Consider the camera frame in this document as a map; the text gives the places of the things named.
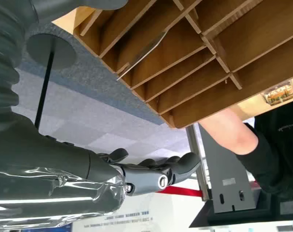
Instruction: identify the white card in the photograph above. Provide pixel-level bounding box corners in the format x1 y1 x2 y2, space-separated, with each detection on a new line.
117 30 168 81

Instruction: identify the wooden slotted card organizer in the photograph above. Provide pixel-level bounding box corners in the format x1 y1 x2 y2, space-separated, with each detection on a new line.
73 0 293 130

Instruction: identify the person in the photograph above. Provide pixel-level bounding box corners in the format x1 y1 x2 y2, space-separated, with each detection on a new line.
235 98 293 202

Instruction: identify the black thin stand pole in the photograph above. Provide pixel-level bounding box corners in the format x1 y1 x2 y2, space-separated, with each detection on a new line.
34 51 55 130

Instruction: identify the grey round stand base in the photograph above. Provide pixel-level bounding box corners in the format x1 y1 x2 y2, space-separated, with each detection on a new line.
26 33 77 71

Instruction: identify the white board with text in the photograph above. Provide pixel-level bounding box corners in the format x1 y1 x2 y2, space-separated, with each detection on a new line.
72 187 206 232

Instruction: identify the red strip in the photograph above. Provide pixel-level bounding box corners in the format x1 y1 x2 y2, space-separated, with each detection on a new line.
157 186 203 198

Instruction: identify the smooth grey robot cover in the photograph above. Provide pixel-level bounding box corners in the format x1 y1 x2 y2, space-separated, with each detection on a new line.
31 0 129 24

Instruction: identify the black platform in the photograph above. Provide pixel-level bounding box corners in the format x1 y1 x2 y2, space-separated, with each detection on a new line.
189 191 293 229

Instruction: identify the small printed badge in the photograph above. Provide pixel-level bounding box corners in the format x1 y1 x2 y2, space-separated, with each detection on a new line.
261 81 293 107

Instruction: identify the silver metal post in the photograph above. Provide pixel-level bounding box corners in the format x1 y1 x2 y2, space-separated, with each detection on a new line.
185 125 212 203

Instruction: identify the grey metal bracket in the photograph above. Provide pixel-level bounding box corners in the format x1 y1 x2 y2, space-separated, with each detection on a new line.
199 124 257 214

